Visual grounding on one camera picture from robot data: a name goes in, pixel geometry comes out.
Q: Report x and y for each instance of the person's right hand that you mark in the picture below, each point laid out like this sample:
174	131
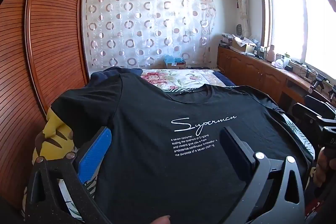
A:
321	166

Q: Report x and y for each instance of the person's left hand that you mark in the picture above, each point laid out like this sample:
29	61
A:
160	220

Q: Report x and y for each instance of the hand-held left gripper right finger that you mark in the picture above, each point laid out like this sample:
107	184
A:
236	146

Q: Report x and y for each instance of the floral blanket with navy border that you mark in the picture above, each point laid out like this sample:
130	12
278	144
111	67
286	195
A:
183	78

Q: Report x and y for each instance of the open cardboard box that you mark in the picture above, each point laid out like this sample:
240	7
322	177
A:
242	47

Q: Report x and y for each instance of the circle print wall cloth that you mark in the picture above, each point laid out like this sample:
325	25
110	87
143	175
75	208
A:
147	24

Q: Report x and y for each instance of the white pink cloth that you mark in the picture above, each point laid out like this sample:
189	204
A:
278	64

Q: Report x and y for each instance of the small black box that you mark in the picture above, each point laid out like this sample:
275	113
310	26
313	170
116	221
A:
289	68

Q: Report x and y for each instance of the yellow plush toy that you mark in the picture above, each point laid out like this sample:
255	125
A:
55	132

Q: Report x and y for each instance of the small dark fan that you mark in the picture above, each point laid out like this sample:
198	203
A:
239	29

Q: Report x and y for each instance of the wooden frame window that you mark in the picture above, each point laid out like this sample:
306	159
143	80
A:
302	24

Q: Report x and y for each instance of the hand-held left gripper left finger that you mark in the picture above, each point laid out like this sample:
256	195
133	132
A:
94	153

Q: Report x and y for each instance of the wooden slatted wardrobe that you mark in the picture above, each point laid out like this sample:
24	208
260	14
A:
52	29

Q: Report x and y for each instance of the black desk gadgets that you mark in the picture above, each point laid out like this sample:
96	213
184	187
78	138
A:
319	81

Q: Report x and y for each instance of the pink vase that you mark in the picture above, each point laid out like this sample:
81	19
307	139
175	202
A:
271	53

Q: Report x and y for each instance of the small cardboard box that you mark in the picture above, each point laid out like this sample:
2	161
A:
177	65

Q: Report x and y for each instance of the long wooden cabinet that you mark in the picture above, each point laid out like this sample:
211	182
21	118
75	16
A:
249	69

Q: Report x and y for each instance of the floral covered item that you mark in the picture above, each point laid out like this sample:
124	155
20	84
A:
227	36

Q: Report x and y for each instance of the black printed t-shirt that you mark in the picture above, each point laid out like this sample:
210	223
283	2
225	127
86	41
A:
157	108

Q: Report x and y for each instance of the white bottle with green cap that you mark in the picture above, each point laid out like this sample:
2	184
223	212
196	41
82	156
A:
286	58

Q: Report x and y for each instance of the leaf print bed sheet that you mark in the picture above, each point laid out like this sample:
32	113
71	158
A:
299	136

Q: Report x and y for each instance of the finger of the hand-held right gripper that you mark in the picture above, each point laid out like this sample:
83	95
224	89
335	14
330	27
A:
304	111

